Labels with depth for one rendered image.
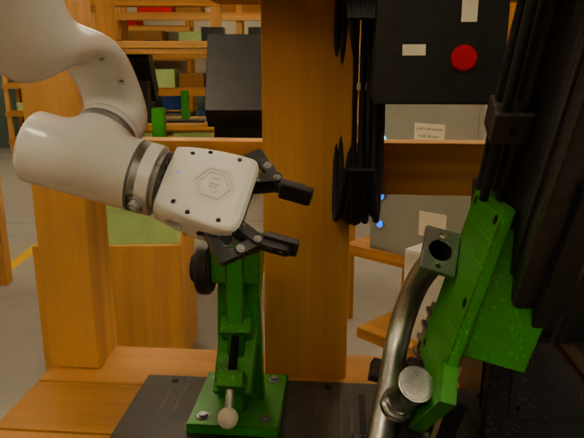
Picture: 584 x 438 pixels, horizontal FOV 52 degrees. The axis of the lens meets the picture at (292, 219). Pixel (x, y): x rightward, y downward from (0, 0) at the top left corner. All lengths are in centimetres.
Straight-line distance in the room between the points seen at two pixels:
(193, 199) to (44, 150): 17
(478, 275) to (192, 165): 33
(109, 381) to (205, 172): 52
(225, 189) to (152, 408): 42
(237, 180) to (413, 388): 29
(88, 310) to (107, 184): 45
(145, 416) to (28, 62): 55
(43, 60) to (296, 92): 43
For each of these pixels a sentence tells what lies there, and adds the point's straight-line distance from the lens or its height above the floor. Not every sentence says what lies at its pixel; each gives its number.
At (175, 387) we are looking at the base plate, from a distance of 102.
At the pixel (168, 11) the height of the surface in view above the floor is 202.
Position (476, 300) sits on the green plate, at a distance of 61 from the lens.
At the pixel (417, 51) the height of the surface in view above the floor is 142.
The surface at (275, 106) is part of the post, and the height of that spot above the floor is 134.
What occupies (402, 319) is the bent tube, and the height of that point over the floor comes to 109.
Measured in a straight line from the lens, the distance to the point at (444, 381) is 63.
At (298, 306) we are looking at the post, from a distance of 101.
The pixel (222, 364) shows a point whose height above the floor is 99.
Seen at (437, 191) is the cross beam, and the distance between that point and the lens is 105.
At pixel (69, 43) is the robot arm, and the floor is 142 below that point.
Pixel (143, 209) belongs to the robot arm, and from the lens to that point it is 70.
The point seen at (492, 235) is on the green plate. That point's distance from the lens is 60.
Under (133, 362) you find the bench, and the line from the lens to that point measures 115.
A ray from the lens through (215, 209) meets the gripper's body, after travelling 66.
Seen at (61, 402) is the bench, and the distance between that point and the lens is 106.
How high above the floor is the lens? 140
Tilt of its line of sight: 14 degrees down
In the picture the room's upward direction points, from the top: straight up
